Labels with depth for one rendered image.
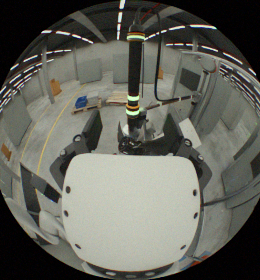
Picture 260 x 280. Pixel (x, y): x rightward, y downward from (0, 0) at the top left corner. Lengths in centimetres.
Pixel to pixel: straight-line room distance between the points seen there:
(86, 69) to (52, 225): 779
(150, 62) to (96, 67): 379
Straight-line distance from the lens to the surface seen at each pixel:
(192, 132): 68
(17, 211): 46
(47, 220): 55
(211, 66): 87
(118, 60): 581
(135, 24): 28
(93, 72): 764
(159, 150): 39
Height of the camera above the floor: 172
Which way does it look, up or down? 52 degrees down
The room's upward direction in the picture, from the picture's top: 3 degrees clockwise
